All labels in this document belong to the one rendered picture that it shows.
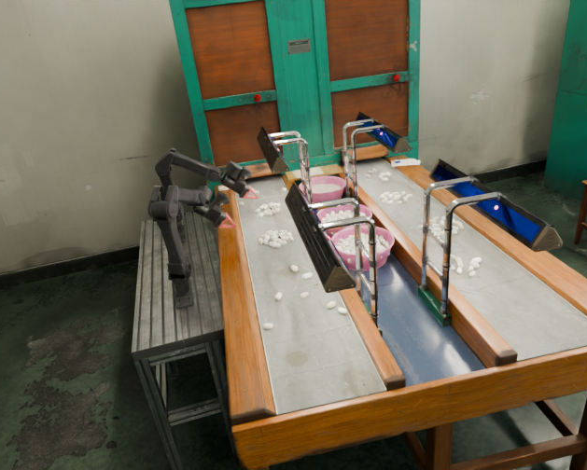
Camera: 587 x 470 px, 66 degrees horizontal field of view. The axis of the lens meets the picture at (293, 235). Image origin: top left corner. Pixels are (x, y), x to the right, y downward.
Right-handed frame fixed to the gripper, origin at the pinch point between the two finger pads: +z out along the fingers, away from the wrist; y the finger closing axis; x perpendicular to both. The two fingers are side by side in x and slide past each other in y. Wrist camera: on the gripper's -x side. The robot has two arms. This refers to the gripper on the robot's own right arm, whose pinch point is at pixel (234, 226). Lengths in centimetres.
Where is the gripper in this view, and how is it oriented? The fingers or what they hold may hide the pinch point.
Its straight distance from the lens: 208.5
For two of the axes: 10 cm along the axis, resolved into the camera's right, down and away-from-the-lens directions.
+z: 8.1, 4.5, 3.8
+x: -5.6, 7.9, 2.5
